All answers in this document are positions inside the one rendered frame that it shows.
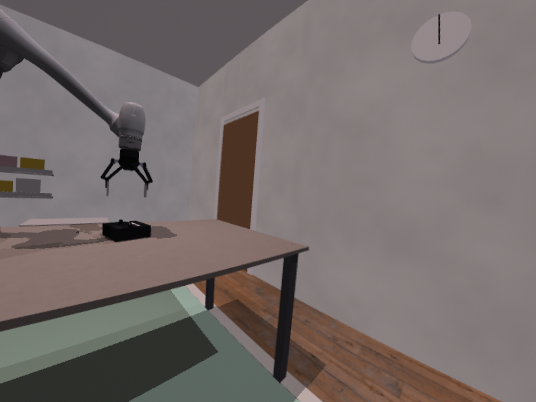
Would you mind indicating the black lighting desk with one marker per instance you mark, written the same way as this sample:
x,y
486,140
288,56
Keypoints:
x,y
118,231

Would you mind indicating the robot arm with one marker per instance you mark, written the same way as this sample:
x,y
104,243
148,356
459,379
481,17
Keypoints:
x,y
18,45

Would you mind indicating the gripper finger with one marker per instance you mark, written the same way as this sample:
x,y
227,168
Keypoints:
x,y
113,161
142,177

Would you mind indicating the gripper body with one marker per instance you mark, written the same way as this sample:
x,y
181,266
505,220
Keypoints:
x,y
129,156

